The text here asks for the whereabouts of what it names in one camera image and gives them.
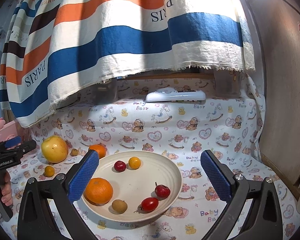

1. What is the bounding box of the small yellow tomato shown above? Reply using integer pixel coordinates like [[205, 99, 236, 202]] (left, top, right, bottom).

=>
[[128, 157, 141, 170], [44, 165, 55, 178]]

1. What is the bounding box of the large orange in plate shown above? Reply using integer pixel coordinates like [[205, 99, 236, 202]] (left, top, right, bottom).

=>
[[84, 178, 113, 205]]

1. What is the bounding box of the striped Paris fabric cloth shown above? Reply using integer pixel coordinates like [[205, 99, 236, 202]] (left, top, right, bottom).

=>
[[0, 0, 255, 127]]

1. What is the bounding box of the baby bear printed bedsheet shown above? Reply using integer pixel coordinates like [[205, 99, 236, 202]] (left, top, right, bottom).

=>
[[26, 77, 300, 239]]

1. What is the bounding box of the orange mandarin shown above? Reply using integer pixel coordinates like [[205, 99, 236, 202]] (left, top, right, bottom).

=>
[[89, 144, 107, 159]]

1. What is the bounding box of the red crabapple with stem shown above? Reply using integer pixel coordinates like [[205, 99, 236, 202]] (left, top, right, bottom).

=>
[[154, 182, 171, 199]]

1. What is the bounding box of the cream round plate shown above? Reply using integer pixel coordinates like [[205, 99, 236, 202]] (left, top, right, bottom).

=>
[[81, 151, 183, 223]]

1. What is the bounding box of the small dark red crabapple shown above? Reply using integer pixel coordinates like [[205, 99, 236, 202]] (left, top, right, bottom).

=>
[[114, 160, 126, 172]]

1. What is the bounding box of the left hand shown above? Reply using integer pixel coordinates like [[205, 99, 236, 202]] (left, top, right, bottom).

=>
[[0, 171, 14, 212]]

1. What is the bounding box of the red cherry tomato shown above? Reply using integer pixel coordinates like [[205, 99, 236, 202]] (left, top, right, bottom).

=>
[[140, 197, 159, 212]]

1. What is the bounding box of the small brown longan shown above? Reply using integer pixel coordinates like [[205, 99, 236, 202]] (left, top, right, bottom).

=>
[[70, 148, 78, 157]]

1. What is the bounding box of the small yellow tomato in plate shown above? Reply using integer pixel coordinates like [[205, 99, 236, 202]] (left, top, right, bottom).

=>
[[128, 157, 141, 170]]

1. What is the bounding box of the large yellow apple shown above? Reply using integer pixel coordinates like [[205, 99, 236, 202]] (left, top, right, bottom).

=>
[[41, 135, 68, 164]]

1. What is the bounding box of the brown longan in plate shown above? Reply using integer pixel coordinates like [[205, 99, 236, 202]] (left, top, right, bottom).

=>
[[111, 199, 128, 214]]

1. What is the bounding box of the dark translucent container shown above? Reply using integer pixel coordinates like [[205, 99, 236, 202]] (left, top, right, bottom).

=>
[[91, 78, 118, 105]]

